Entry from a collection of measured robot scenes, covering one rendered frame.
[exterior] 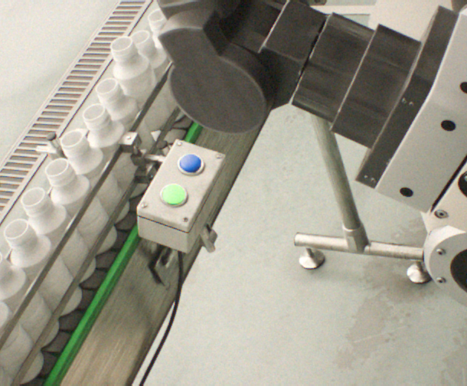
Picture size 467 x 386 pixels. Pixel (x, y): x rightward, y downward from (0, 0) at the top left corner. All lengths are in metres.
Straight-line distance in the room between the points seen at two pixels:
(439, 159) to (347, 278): 1.96
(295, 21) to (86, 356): 0.83
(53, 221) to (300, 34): 0.76
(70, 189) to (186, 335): 1.30
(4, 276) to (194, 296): 1.46
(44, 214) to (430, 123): 0.81
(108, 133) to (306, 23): 0.81
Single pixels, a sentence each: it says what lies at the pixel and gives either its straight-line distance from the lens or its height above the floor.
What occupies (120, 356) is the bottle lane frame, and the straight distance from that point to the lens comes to 1.49.
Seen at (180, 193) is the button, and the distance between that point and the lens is 1.33.
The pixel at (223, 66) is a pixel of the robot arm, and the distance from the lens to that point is 0.66.
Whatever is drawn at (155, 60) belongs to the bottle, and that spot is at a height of 1.13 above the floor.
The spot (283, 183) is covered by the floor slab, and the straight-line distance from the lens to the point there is 2.92.
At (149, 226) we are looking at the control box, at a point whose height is 1.09.
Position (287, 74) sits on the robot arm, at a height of 1.59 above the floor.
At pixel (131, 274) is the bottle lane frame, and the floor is 0.96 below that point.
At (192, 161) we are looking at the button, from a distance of 1.36.
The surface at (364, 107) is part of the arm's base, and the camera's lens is 0.66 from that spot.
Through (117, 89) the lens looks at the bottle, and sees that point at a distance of 1.49.
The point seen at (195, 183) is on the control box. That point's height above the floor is 1.10.
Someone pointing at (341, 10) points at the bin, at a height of 0.93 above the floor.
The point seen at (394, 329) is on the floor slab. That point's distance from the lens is 2.49.
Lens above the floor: 1.99
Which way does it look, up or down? 43 degrees down
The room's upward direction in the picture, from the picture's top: 23 degrees counter-clockwise
